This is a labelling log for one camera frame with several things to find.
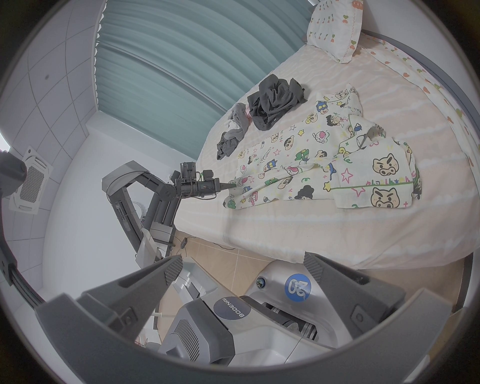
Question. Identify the blue-green curtain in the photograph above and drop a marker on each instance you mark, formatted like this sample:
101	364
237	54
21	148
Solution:
168	56

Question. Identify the white printed pillow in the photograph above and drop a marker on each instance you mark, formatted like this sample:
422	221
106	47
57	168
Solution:
333	30

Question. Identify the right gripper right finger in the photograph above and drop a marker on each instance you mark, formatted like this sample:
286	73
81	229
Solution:
348	296

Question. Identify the light grey garment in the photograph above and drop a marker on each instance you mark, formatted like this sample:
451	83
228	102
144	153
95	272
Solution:
240	122

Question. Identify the white printed pyjama top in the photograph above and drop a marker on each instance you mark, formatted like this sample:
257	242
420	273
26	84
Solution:
300	157

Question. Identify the black shirt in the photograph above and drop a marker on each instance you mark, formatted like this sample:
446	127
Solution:
273	101

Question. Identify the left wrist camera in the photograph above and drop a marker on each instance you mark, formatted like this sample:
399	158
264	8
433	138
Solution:
208	174

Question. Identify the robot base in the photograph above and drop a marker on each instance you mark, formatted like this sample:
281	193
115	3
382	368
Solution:
273	270

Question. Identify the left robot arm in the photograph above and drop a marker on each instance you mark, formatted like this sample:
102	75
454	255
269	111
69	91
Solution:
157	187

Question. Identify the bed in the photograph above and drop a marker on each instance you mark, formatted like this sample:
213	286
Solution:
412	232

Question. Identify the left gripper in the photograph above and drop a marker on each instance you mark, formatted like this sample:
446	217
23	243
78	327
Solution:
209	186

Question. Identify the dark grey garment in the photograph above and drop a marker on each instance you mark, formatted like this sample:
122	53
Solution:
227	148

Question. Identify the white vent grille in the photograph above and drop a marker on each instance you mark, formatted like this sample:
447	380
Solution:
32	183

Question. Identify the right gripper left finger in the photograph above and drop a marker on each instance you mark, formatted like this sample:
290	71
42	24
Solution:
142	292

